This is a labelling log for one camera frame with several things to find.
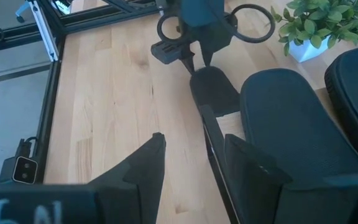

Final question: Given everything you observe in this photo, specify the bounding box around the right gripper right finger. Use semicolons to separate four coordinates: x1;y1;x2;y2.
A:
224;134;329;224

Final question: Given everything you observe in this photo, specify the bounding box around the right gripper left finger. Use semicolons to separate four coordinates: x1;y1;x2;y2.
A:
87;132;167;224

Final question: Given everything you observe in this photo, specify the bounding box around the grey office chair base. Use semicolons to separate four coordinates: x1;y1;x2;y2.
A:
14;0;33;24

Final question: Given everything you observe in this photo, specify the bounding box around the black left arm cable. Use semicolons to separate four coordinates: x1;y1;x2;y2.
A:
227;3;277;44
156;14;185;47

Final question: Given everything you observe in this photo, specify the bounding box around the black slide sandal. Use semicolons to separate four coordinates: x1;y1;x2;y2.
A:
324;46;358;167
239;68;358;190

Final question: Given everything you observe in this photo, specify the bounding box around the small black table camera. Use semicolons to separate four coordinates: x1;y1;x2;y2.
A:
0;136;39;185

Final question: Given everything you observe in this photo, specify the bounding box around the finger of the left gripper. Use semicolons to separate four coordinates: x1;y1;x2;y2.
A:
180;50;199;75
200;46;216;68

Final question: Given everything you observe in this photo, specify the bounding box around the green plant in white pot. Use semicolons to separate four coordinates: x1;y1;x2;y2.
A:
270;0;358;63

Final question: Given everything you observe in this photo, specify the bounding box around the silver aluminium bracket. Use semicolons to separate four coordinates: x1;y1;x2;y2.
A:
28;0;59;62

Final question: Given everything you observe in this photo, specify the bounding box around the wooden shelf with black frame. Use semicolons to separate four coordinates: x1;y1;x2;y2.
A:
198;86;358;224

